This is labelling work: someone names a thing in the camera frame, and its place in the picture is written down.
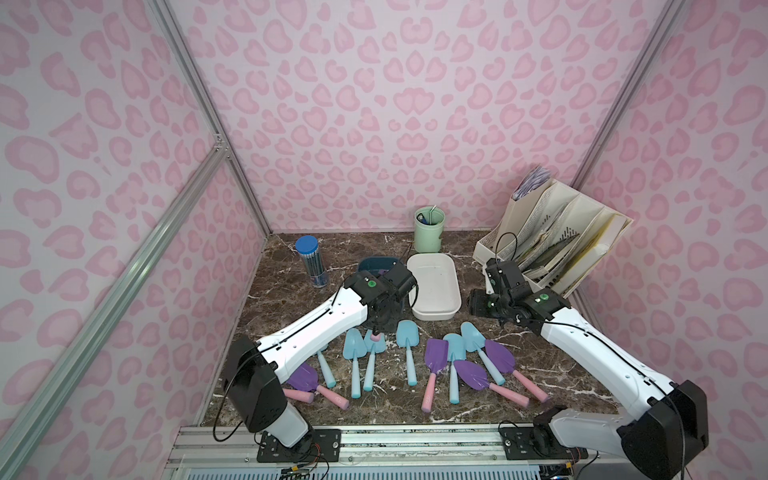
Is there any dark teal storage box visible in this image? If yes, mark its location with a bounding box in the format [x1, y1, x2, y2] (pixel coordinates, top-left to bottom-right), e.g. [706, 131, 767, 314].
[357, 256, 400, 276]

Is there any blue shovel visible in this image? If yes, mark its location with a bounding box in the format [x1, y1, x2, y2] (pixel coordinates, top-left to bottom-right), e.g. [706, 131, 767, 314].
[363, 330, 386, 392]
[343, 328, 367, 399]
[316, 346, 337, 389]
[396, 320, 419, 386]

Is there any white storage box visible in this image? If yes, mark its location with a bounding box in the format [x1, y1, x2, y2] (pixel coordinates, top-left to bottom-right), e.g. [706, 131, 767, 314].
[406, 253, 462, 321]

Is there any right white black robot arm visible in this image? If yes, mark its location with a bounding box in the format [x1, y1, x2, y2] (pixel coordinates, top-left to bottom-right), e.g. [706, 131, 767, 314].
[469, 258, 709, 479]

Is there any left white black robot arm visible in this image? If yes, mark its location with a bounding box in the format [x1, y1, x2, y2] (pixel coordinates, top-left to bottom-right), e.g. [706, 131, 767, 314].
[221, 261, 417, 448]

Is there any blue shovel right angled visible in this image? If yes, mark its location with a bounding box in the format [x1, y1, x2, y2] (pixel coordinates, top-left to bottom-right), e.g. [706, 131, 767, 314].
[461, 322, 505, 385]

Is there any blue shovel right vertical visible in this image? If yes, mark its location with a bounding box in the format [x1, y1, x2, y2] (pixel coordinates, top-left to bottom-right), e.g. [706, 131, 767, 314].
[443, 333, 466, 405]

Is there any white file organizer rack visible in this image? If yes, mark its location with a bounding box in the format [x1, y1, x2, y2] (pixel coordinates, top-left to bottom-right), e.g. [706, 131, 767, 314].
[473, 165, 632, 297]

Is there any green pen cup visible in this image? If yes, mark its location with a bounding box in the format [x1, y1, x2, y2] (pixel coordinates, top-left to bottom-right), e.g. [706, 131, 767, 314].
[413, 205, 446, 254]

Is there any pointed purple shovel right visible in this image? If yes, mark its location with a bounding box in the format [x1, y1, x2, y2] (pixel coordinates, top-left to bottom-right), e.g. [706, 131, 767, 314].
[453, 360, 530, 408]

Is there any blue lid pen tube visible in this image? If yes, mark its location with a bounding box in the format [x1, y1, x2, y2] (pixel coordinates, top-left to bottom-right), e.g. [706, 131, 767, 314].
[295, 235, 328, 288]

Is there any square purple shovel far left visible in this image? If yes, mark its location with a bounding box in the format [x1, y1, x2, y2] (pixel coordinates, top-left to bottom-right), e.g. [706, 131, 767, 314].
[287, 362, 350, 410]

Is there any round purple shovel pink handle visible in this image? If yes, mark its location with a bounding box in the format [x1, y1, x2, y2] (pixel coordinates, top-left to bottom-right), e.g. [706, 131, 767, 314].
[283, 388, 315, 404]

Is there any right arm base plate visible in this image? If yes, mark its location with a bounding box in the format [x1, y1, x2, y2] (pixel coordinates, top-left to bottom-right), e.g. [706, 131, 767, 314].
[498, 424, 589, 463]

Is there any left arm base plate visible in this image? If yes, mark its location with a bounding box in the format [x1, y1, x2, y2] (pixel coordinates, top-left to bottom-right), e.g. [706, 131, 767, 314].
[257, 428, 342, 463]

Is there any aluminium frame rail front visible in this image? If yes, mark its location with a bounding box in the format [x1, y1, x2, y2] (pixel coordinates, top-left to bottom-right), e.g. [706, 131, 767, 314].
[161, 422, 643, 479]

